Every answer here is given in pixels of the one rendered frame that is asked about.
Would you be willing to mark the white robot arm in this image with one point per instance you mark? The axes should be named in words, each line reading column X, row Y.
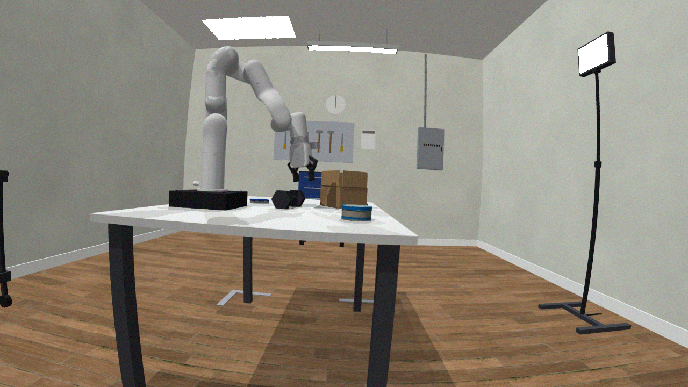
column 215, row 125

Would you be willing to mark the open brown cardboard box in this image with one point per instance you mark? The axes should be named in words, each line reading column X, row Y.
column 348, row 187

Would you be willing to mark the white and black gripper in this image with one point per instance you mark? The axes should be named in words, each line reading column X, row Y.
column 301, row 156

